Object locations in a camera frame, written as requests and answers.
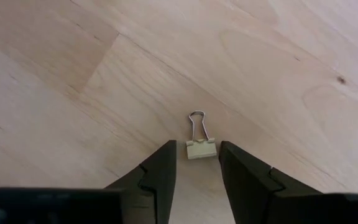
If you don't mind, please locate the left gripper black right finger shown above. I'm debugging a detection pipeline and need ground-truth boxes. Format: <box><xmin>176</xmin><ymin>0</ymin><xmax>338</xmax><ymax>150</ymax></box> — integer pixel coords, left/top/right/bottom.
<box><xmin>218</xmin><ymin>141</ymin><xmax>323</xmax><ymax>224</ymax></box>

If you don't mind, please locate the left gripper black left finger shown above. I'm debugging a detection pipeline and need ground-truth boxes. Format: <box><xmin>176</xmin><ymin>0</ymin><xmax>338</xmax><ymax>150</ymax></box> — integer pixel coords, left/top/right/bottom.
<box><xmin>104</xmin><ymin>139</ymin><xmax>177</xmax><ymax>224</ymax></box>

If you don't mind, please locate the beige binder clip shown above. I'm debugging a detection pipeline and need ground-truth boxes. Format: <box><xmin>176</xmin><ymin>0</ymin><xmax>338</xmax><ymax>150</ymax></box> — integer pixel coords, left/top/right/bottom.
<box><xmin>185</xmin><ymin>110</ymin><xmax>218</xmax><ymax>161</ymax></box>

